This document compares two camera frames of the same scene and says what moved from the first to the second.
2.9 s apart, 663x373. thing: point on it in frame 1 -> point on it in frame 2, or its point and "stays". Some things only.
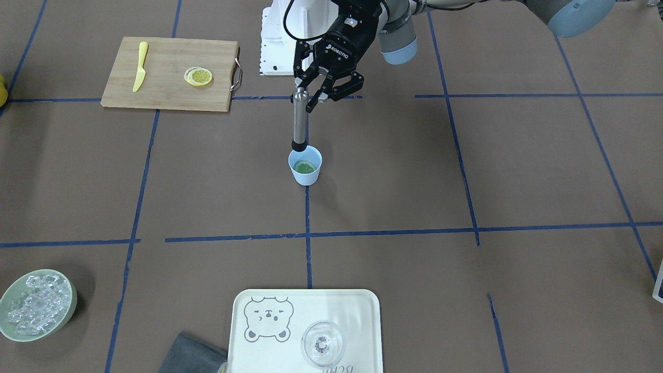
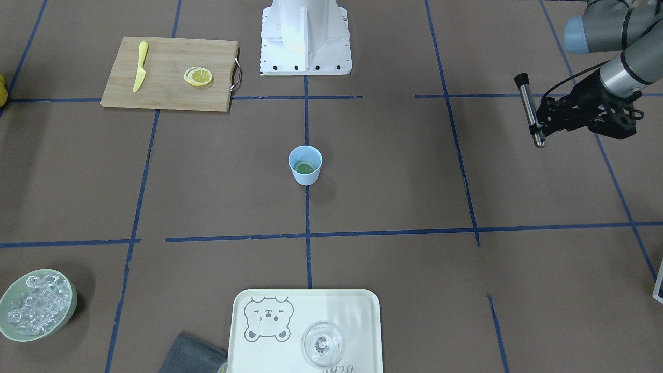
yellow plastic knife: (143, 50) stays
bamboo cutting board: (164, 86) stays
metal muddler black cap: (300, 119) -> (522, 80)
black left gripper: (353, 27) -> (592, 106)
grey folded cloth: (186, 355) stays
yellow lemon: (3, 91) stays
